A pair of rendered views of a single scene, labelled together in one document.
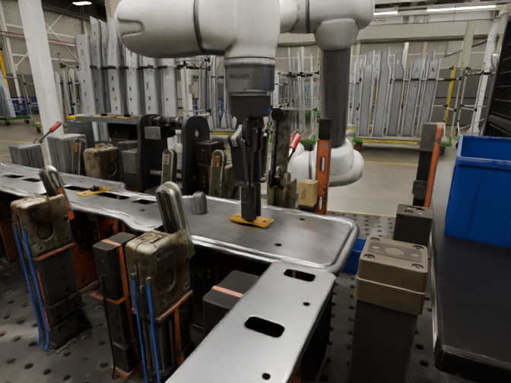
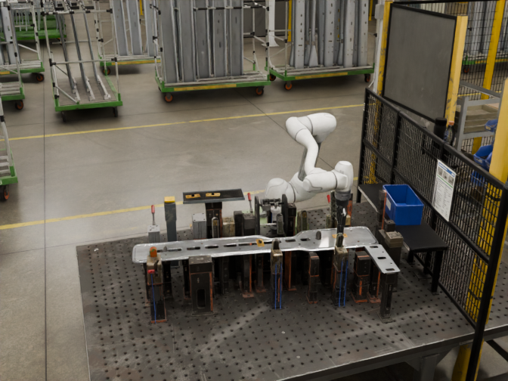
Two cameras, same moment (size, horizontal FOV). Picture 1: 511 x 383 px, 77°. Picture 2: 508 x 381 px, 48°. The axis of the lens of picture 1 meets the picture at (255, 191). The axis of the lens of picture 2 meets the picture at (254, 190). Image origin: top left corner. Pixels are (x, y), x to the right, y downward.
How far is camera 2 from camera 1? 288 cm
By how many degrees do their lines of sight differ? 34
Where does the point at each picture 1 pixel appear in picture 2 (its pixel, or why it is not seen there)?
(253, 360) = (387, 262)
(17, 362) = (277, 315)
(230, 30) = (345, 185)
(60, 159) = (203, 231)
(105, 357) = (300, 302)
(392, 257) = (395, 236)
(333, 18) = (322, 133)
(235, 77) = (343, 196)
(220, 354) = (381, 263)
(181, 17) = (332, 184)
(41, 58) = not seen: outside the picture
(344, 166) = not seen: hidden behind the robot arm
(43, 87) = not seen: outside the picture
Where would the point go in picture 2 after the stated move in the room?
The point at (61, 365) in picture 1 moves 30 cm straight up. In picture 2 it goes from (292, 309) to (293, 262)
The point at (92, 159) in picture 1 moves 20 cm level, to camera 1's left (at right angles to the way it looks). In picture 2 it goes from (231, 227) to (201, 237)
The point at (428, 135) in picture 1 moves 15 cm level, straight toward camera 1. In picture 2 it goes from (382, 195) to (391, 206)
